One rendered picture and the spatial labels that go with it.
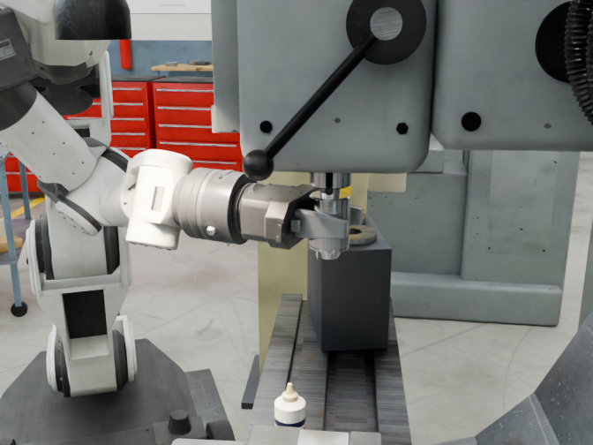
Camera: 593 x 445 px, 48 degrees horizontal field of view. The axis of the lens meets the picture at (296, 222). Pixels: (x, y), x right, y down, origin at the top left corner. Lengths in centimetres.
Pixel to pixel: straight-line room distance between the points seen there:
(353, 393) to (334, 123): 54
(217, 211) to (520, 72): 36
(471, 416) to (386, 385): 169
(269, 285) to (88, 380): 120
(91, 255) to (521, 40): 100
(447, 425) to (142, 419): 138
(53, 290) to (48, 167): 46
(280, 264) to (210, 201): 186
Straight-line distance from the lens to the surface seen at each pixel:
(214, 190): 79
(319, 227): 75
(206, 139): 542
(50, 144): 105
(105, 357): 159
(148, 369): 188
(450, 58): 63
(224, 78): 74
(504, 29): 64
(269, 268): 265
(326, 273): 114
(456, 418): 276
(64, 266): 142
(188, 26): 1001
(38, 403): 180
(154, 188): 85
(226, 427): 156
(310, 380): 111
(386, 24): 61
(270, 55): 65
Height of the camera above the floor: 146
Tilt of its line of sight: 17 degrees down
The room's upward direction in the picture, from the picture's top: straight up
